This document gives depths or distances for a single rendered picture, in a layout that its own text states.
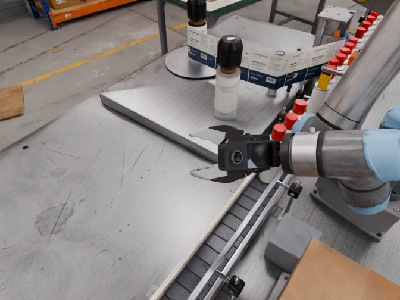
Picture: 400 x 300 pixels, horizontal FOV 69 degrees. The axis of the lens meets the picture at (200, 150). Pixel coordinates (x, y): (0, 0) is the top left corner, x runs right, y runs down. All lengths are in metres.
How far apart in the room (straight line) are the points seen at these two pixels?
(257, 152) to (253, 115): 0.66
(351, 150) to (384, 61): 0.18
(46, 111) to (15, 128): 0.29
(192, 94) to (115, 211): 0.58
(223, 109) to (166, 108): 0.23
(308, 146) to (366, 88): 0.17
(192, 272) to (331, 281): 0.35
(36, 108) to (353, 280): 2.78
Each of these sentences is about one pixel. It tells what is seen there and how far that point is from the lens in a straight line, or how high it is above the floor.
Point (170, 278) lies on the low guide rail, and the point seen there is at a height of 0.92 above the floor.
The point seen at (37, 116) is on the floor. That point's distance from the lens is 2.87.
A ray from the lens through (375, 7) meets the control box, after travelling 0.95.
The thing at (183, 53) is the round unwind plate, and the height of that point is 0.89.
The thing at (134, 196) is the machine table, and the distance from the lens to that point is 0.94.
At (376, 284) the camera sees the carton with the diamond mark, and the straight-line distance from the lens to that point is 0.55.
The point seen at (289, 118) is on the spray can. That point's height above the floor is 1.08.
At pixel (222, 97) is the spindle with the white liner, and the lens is 1.04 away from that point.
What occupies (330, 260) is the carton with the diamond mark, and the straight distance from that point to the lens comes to 0.54.
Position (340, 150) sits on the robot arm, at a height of 1.28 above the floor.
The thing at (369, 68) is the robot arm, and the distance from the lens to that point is 0.58.
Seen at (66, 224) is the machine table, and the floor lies 0.83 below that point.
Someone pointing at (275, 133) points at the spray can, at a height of 1.08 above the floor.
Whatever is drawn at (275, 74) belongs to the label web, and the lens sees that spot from 1.18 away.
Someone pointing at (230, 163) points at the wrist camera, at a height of 1.25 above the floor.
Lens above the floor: 1.58
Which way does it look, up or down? 46 degrees down
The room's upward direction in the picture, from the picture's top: straight up
